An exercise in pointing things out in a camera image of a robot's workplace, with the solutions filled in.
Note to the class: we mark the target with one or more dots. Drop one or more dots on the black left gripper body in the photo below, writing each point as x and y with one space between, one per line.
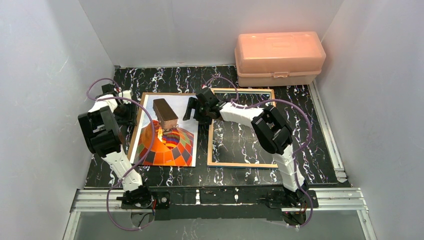
129 112

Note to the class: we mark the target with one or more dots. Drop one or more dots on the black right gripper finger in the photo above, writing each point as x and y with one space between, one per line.
191 105
197 113

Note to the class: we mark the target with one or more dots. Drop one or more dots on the aluminium rail base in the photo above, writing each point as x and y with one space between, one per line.
224 202

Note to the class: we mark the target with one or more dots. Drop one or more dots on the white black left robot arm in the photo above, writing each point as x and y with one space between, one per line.
100 127

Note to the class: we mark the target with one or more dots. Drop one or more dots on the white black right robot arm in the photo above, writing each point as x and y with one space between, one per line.
271 129

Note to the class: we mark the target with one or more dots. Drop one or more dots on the orange translucent plastic box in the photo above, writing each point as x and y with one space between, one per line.
278 59

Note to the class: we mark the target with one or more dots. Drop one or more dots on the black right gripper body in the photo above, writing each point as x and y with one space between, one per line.
196 108

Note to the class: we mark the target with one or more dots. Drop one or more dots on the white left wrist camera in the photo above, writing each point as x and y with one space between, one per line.
124 94

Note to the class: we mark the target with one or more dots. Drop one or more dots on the blue wooden picture frame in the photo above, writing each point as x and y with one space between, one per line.
233 145

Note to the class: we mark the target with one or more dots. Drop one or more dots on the hot air balloon photo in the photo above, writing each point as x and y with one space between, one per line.
172 142

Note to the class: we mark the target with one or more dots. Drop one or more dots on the brown cardboard backing board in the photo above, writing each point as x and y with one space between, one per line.
132 139

